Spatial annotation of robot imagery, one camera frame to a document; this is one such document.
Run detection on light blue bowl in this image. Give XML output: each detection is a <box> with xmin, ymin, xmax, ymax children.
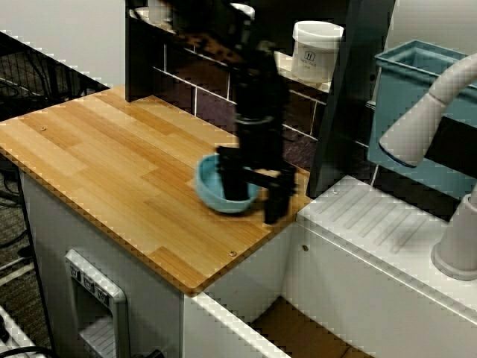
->
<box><xmin>195</xmin><ymin>153</ymin><xmax>261</xmax><ymax>216</ymax></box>

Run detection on white jar with printed label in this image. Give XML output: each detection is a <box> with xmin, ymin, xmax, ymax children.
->
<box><xmin>291</xmin><ymin>20</ymin><xmax>344</xmax><ymax>85</ymax></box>

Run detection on black wire mesh fence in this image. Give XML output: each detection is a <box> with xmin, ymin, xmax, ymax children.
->
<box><xmin>0</xmin><ymin>30</ymin><xmax>111</xmax><ymax>126</ymax></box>

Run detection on brown cardboard sheet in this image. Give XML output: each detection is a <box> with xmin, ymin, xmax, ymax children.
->
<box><xmin>251</xmin><ymin>297</ymin><xmax>376</xmax><ymax>358</ymax></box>

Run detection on white power strip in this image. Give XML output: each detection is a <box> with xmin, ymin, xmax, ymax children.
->
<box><xmin>0</xmin><ymin>304</ymin><xmax>37</xmax><ymax>358</ymax></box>

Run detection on dark tiled backsplash panel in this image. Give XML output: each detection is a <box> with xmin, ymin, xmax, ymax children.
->
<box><xmin>151</xmin><ymin>33</ymin><xmax>373</xmax><ymax>187</ymax></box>

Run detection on white toy faucet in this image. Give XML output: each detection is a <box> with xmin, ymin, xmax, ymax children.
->
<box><xmin>379</xmin><ymin>51</ymin><xmax>477</xmax><ymax>281</ymax></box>

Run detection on dark grey shelf unit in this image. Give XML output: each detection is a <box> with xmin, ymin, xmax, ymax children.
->
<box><xmin>124</xmin><ymin>0</ymin><xmax>397</xmax><ymax>199</ymax></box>

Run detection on white kitchen cabinet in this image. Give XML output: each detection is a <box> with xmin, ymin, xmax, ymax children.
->
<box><xmin>18</xmin><ymin>163</ymin><xmax>299</xmax><ymax>358</ymax></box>

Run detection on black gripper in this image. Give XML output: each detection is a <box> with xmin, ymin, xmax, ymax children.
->
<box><xmin>215</xmin><ymin>118</ymin><xmax>298</xmax><ymax>225</ymax></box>

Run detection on white toy sink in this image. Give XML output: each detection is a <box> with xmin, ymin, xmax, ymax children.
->
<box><xmin>182</xmin><ymin>175</ymin><xmax>477</xmax><ymax>358</ymax></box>

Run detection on black floor cable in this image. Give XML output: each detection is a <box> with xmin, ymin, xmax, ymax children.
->
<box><xmin>0</xmin><ymin>345</ymin><xmax>51</xmax><ymax>358</ymax></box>

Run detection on teal plastic bin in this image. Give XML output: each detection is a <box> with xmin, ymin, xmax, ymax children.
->
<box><xmin>367</xmin><ymin>39</ymin><xmax>477</xmax><ymax>201</ymax></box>

